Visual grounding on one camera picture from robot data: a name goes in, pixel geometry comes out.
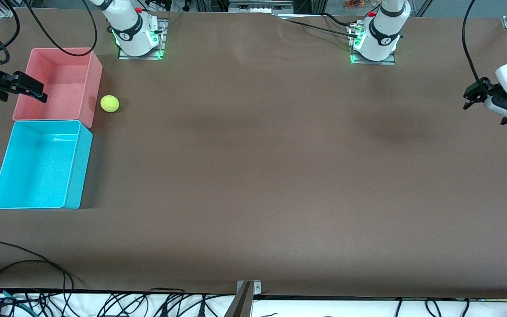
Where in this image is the yellow-green tennis ball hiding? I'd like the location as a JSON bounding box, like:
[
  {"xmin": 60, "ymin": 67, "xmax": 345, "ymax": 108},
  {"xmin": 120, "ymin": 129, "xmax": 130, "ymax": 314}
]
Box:
[{"xmin": 100, "ymin": 95, "xmax": 120, "ymax": 114}]

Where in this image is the pink plastic bin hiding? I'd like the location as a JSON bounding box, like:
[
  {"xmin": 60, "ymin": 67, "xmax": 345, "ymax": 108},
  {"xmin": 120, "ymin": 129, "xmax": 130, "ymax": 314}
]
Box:
[{"xmin": 12, "ymin": 48, "xmax": 103, "ymax": 129}]

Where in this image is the blue plastic bin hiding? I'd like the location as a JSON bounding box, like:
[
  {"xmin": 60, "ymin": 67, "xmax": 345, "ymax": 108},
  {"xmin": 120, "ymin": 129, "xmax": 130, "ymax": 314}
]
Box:
[{"xmin": 0, "ymin": 120, "xmax": 93, "ymax": 210}]

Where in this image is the grey metal box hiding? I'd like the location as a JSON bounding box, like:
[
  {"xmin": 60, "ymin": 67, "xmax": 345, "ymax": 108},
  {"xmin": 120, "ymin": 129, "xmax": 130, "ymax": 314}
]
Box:
[{"xmin": 228, "ymin": 0, "xmax": 294, "ymax": 14}]

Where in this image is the aluminium profile beam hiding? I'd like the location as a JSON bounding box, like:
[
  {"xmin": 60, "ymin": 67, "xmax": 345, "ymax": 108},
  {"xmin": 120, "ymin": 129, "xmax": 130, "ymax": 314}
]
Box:
[{"xmin": 224, "ymin": 282, "xmax": 254, "ymax": 317}]

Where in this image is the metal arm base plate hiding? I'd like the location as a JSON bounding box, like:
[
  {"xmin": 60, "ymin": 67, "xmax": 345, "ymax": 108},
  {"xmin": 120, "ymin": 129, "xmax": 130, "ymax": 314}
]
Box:
[
  {"xmin": 118, "ymin": 18, "xmax": 167, "ymax": 60},
  {"xmin": 349, "ymin": 23, "xmax": 396, "ymax": 66}
]

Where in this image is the black base cable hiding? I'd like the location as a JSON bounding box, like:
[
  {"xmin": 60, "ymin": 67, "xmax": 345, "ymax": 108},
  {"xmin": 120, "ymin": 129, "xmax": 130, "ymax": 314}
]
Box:
[
  {"xmin": 287, "ymin": 19, "xmax": 360, "ymax": 38},
  {"xmin": 322, "ymin": 12, "xmax": 371, "ymax": 28}
]

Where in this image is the thin black cable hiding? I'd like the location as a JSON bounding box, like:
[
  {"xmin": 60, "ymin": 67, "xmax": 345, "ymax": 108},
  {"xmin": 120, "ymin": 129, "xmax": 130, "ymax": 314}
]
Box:
[{"xmin": 0, "ymin": 240, "xmax": 78, "ymax": 293}]

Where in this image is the teal cable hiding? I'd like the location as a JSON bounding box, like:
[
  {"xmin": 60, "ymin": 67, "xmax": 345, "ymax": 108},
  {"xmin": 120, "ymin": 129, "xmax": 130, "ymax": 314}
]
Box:
[{"xmin": 0, "ymin": 286, "xmax": 32, "ymax": 317}]

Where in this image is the metal corner bracket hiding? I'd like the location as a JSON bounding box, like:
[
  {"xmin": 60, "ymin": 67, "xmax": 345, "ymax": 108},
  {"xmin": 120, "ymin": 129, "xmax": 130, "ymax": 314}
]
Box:
[{"xmin": 236, "ymin": 280, "xmax": 262, "ymax": 295}]

